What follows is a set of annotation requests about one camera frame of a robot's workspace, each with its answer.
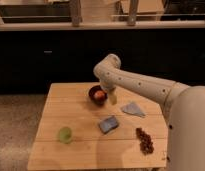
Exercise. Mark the red orange apple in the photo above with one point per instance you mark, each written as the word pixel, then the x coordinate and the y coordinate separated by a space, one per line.
pixel 99 95

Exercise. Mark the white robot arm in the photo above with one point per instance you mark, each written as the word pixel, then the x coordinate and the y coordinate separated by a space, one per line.
pixel 183 109

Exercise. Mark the wooden shelf rail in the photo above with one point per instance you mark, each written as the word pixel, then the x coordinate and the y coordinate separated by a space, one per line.
pixel 100 14

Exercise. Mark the green plastic cup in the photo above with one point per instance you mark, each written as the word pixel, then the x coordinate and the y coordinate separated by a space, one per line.
pixel 64 135

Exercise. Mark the wooden table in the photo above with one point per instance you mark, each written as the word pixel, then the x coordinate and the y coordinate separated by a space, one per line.
pixel 68 105

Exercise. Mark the dark counter cabinet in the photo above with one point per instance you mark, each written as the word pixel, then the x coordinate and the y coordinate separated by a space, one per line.
pixel 30 61

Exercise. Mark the dark grape bunch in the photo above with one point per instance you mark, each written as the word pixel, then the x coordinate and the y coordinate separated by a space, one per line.
pixel 146 144

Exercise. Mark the blue sponge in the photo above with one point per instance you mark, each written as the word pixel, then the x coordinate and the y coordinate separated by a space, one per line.
pixel 108 124

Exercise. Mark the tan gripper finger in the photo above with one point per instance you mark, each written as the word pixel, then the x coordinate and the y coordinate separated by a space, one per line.
pixel 112 97

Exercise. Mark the dark round bowl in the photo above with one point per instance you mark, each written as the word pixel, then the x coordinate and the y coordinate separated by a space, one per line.
pixel 91 93

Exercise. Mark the grey blue cloth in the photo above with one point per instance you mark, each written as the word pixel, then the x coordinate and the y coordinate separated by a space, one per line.
pixel 133 109

